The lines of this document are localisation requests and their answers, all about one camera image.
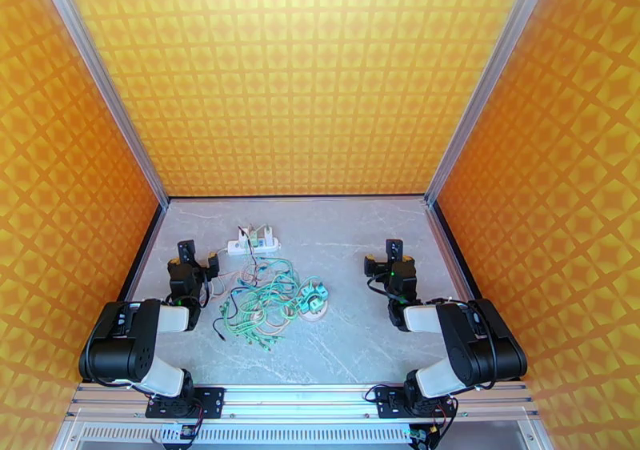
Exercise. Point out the table side rail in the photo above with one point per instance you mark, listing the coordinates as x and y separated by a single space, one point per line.
456 256
144 256

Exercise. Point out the round beige socket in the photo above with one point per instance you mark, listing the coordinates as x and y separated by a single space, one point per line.
315 317

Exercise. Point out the white power strip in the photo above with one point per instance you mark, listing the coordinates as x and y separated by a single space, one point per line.
235 248

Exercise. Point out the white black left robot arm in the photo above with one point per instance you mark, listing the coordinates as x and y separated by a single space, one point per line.
125 343

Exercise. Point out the small circuit board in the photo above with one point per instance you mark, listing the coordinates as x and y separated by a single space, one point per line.
187 432
416 434

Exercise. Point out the perforated metal panel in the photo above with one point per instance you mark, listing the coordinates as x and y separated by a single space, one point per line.
300 433

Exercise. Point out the aluminium frame post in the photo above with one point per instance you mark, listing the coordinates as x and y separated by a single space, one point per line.
104 83
487 83

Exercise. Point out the aluminium front rail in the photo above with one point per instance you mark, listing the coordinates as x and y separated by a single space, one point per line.
300 401

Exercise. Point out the black back edge strip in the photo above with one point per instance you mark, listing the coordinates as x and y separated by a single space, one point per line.
300 196

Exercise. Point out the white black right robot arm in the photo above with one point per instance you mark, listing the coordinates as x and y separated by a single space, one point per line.
480 348

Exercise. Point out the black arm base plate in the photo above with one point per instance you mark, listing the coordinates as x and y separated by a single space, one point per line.
212 403
387 403

